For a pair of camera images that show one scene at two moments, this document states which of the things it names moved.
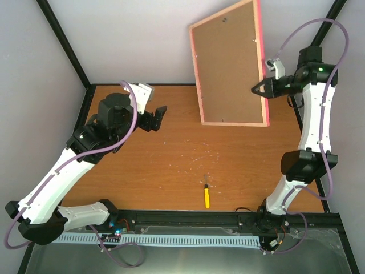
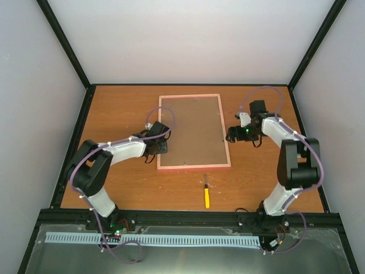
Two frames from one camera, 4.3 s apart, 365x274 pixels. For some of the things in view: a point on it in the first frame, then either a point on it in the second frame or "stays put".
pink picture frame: [230, 52] to [199, 137]
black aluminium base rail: [317, 220] stays put
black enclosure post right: [327, 25] stays put
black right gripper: [270, 92] to [239, 137]
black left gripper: [148, 125] to [163, 148]
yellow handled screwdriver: [206, 191] stays put
